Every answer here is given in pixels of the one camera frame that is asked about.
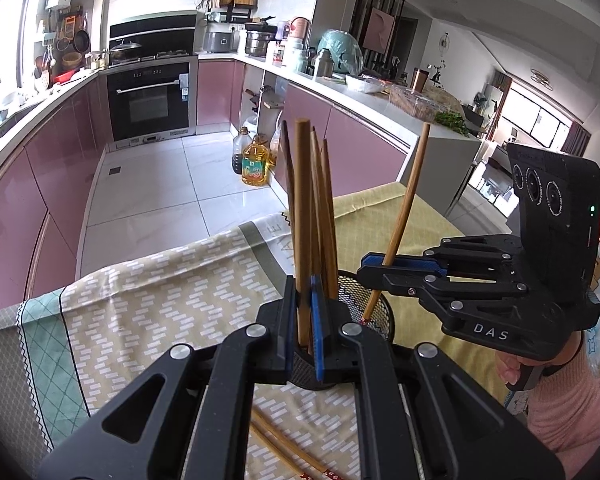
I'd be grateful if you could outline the pink sleeve right forearm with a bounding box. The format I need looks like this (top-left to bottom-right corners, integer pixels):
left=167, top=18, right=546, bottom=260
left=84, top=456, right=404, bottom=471
left=528, top=332, right=600, bottom=479

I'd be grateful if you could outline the person right hand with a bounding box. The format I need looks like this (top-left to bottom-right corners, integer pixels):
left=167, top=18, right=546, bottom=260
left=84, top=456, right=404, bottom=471
left=495, top=351, right=533, bottom=386

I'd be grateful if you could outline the black mesh utensil holder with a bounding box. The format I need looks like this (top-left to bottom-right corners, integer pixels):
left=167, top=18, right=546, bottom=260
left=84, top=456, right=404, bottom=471
left=290, top=270, right=396, bottom=391

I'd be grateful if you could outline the yellow table cloth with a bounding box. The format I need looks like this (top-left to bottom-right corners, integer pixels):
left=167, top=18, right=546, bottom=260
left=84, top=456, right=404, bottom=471
left=331, top=181, right=512, bottom=406

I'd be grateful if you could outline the patterned table cloth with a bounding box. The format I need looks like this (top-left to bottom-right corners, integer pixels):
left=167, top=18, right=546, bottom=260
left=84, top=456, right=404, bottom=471
left=0, top=211, right=372, bottom=480

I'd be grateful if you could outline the yellow oil bottle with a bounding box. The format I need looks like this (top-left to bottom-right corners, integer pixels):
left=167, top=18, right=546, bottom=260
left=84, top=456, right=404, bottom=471
left=242, top=134, right=270, bottom=186

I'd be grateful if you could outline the teal covered appliance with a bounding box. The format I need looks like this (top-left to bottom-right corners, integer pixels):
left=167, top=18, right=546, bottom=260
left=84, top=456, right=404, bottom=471
left=317, top=29, right=364, bottom=76

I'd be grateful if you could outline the dark oil bottle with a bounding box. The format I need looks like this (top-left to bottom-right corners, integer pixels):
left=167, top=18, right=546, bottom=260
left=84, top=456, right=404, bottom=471
left=232, top=127, right=251, bottom=176

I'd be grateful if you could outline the pink thermos jug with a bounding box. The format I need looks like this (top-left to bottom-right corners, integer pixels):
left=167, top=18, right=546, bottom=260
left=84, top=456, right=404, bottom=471
left=288, top=16, right=311, bottom=41

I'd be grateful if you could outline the steel pot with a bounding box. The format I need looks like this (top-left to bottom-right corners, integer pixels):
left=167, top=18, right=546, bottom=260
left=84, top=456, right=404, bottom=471
left=245, top=30, right=275, bottom=58

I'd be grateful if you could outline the black built-in oven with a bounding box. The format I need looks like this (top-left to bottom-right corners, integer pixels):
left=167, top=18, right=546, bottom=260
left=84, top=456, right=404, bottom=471
left=107, top=58, right=197, bottom=145

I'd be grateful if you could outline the silver rice cooker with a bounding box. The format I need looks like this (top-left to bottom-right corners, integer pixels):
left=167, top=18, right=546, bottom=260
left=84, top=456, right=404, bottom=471
left=204, top=30, right=236, bottom=53

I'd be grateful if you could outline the black wok on stove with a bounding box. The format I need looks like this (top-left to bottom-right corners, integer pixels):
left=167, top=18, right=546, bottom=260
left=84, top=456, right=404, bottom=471
left=109, top=40, right=143, bottom=64

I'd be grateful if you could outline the black range hood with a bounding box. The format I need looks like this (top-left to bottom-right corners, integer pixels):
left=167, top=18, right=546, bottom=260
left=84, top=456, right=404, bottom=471
left=108, top=12, right=197, bottom=56

